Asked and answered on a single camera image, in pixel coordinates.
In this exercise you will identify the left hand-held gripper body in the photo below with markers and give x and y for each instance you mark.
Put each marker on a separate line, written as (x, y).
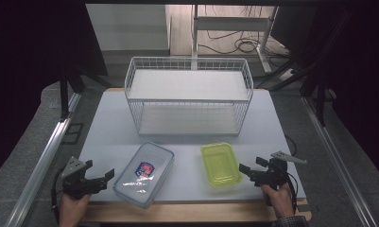
(75, 184)

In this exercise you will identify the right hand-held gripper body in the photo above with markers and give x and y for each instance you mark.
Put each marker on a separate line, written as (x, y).
(272, 176)

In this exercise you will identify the green-lidded food container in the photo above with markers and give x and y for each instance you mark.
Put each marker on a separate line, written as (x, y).
(221, 165)

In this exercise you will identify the clear blue-rimmed food container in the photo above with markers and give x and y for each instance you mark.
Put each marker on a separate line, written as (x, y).
(136, 184)

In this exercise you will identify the person's right hand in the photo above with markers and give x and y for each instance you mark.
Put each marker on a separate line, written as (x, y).
(281, 201)

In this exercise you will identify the person's left hand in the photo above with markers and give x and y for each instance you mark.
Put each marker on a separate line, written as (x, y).
(71, 211)

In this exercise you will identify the black metal stand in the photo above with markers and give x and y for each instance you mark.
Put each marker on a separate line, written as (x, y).
(64, 97)

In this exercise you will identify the white power strip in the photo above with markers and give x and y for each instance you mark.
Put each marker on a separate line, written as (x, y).
(286, 74)

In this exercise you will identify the dark curtain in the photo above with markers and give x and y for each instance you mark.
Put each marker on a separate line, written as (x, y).
(26, 63)
(360, 63)

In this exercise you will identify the white cabinet panel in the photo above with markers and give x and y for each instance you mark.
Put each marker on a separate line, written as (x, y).
(127, 26)

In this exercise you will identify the aluminium frame rail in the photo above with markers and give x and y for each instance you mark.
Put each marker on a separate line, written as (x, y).
(338, 160)
(42, 164)

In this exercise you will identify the white metal desk frame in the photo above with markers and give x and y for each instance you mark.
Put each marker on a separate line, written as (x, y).
(232, 23)

